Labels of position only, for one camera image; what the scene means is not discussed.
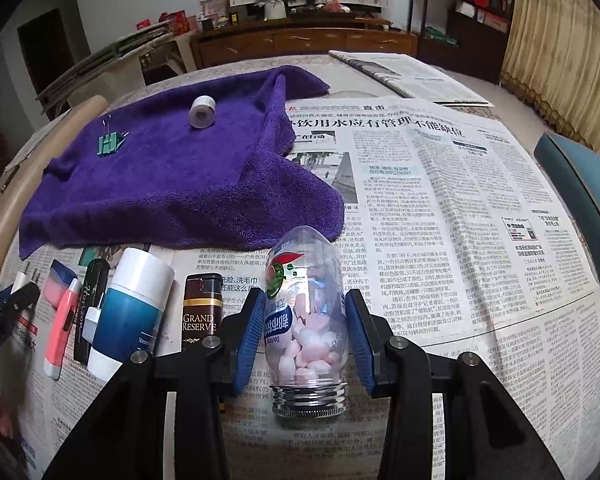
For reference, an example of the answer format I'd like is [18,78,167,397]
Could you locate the brown rectangular tin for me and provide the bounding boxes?
[182,274,222,353]

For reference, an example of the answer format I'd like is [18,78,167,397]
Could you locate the white charger plug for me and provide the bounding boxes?
[11,261,42,311]

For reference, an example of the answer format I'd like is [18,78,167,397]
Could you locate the white box base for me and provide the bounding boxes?
[102,57,146,93]

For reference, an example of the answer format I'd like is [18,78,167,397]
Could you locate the white tape roll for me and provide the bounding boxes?
[188,96,217,129]

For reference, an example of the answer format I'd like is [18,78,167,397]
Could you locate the beige curtain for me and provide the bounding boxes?
[500,0,600,146]

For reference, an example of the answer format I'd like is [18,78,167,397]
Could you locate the purple towel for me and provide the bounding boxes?
[18,66,346,261]

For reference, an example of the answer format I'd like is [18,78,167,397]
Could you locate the green binder clip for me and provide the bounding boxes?
[97,115,130,157]

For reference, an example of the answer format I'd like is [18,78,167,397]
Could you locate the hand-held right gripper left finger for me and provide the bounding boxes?
[42,287,268,480]

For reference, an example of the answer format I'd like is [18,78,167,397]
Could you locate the stack of flat boards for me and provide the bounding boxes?
[36,22,176,111]

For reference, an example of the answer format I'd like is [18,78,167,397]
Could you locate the newspaper sheet with small print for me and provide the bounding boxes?
[0,245,600,480]

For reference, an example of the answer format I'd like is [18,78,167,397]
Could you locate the red gift box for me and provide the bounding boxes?
[157,11,191,35]

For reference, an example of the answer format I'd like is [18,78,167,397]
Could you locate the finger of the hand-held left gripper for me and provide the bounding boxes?
[0,281,42,313]

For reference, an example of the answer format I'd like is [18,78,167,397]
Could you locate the newspaper sheet with large headline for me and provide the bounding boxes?
[282,96,600,321]

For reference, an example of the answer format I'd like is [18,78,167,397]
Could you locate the pink eraser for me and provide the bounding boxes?
[41,259,79,308]

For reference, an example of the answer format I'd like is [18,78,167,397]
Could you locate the clear plastic candy bottle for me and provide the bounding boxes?
[263,226,351,418]

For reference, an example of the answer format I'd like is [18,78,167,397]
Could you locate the dark wooden shelf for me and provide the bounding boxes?
[410,0,518,83]

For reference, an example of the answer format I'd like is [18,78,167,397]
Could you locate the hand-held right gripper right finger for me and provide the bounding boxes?
[344,288,566,480]

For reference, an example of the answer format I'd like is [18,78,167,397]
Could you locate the small white blue bottle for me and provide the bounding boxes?
[82,305,103,343]

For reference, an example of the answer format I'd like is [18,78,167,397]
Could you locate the black slim box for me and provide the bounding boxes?
[73,259,111,366]

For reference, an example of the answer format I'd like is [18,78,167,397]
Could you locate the pink correction pen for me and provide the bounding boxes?
[44,277,82,380]

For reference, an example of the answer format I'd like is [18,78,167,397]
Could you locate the folded newspaper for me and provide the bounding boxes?
[328,50,495,108]

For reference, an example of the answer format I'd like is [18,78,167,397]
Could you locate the blue and white bottle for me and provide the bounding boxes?
[87,247,176,381]

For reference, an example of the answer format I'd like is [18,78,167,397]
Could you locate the blue chair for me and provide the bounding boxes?
[532,132,600,341]

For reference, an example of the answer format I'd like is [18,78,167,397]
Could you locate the wooden cabinet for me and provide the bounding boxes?
[190,15,413,68]

